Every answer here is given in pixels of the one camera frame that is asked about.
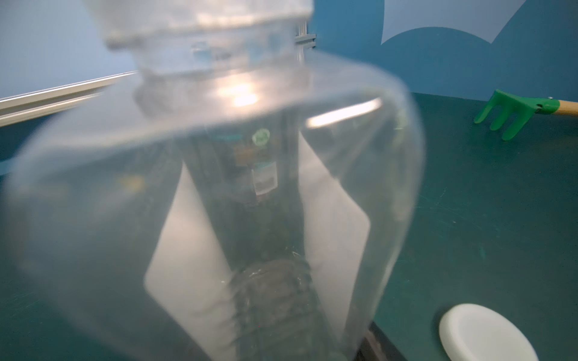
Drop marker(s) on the white bottle cap right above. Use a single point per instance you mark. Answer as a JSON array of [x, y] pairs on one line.
[[474, 332]]

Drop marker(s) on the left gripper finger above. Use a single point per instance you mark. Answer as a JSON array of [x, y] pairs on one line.
[[376, 346]]

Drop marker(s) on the square clear plastic bottle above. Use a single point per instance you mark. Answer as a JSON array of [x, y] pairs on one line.
[[116, 209]]

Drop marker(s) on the round clear plastic bottle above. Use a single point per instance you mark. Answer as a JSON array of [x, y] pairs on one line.
[[249, 162]]

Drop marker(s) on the aluminium back frame bar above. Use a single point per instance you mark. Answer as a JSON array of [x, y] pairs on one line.
[[29, 106]]

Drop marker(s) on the green toy rake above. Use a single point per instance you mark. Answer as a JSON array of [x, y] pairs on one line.
[[522, 109]]

